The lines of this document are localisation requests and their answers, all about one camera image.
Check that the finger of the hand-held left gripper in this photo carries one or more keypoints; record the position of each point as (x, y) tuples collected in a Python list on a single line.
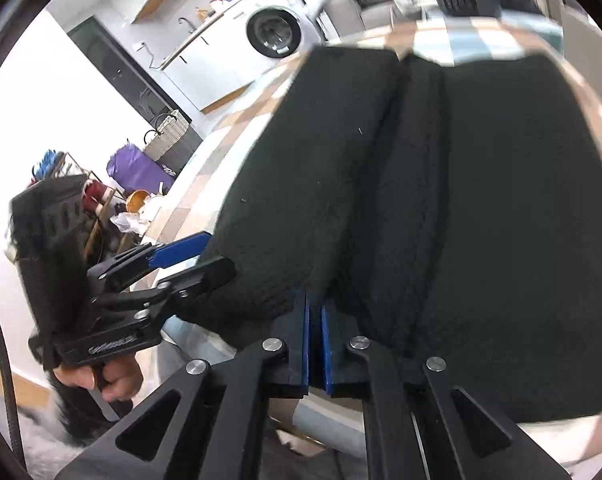
[(208, 272), (181, 251)]

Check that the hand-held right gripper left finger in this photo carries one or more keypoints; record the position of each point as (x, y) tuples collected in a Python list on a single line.
[(306, 345)]

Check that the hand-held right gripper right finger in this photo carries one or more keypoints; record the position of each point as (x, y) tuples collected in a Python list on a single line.
[(328, 355)]

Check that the black knit sweater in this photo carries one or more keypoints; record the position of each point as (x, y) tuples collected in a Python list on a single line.
[(456, 185)]

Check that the person's left hand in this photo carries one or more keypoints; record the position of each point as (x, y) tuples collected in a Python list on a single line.
[(116, 380)]

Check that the red jar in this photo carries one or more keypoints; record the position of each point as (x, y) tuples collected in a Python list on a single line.
[(96, 192)]

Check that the blue bundle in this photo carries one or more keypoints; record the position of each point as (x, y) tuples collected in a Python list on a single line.
[(46, 165)]

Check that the wooden storage rack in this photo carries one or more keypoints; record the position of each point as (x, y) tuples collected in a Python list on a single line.
[(76, 162)]

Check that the purple plastic bag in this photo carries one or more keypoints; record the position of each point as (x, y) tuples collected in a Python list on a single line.
[(136, 167)]

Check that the woven laundry basket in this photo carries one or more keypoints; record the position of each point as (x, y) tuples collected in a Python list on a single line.
[(168, 135)]

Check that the black tall cabinet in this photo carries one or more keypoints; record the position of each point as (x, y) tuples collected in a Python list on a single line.
[(116, 70)]

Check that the white lower kitchen cabinets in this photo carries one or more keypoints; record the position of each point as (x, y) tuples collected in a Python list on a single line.
[(206, 70)]

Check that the kitchen faucet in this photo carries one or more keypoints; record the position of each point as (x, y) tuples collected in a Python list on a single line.
[(185, 24)]

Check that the white washing machine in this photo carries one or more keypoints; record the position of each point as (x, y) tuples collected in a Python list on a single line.
[(271, 35)]

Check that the orange bottle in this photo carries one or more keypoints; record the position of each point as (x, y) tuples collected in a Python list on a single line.
[(201, 13)]

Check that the beige sofa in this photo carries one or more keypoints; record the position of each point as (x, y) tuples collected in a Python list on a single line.
[(381, 15)]

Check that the teal checked cloth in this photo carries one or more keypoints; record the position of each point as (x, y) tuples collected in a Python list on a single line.
[(531, 30)]

